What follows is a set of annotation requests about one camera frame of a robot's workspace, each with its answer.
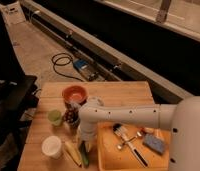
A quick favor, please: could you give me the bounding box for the patterned dark cup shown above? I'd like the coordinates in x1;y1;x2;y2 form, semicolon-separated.
64;109;80;128

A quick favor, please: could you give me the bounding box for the white cup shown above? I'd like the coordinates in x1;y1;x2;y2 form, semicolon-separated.
41;136;62;159

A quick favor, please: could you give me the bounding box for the dish brush black white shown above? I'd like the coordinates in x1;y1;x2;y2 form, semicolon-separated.
113;123;148;167

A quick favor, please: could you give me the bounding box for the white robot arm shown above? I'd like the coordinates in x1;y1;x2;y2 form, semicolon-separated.
78;96;200;171

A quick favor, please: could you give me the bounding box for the yellow plastic tub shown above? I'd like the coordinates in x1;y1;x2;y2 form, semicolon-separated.
98;122;170;171

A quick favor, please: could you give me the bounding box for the blue electronic box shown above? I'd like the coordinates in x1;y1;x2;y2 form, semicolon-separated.
73;59;98;81

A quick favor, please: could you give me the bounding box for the red bowl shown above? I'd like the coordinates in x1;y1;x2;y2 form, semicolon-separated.
62;85;87;104

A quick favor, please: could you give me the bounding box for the black chair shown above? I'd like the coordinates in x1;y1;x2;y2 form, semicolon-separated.
0;3;40;168

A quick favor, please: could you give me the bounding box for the white box on floor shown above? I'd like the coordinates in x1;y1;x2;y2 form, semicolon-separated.
1;1;26;26

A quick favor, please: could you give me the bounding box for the green cup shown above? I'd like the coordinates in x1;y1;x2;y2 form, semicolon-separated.
47;110;62;126

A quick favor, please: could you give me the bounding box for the orange apple fruit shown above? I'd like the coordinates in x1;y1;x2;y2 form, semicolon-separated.
143;127;155;134

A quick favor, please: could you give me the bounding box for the metal spoon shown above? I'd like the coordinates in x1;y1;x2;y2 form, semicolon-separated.
117;131;142;150

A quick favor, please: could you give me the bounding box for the black coiled cable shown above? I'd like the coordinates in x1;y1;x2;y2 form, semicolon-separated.
51;52;86;83

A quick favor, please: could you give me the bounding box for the brown small box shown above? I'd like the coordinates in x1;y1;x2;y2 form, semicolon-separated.
87;96;102;105

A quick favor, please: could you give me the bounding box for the blue sponge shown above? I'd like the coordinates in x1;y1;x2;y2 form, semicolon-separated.
143;134;165;155

